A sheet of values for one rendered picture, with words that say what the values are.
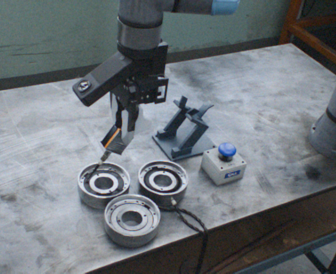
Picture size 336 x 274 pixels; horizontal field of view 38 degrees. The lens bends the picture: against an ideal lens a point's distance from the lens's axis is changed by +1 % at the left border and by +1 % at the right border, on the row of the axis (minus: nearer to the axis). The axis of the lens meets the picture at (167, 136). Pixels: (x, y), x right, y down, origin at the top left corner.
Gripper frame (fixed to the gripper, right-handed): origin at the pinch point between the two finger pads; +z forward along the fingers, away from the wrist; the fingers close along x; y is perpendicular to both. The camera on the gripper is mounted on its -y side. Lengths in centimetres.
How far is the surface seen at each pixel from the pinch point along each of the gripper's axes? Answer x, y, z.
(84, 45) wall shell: 155, 54, 69
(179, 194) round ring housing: -10.6, 9.0, 9.8
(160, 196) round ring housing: -9.8, 5.1, 9.7
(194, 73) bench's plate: 34, 40, 13
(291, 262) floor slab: 7, 84, 93
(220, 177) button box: -8.8, 20.6, 10.8
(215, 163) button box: -6.4, 20.4, 8.7
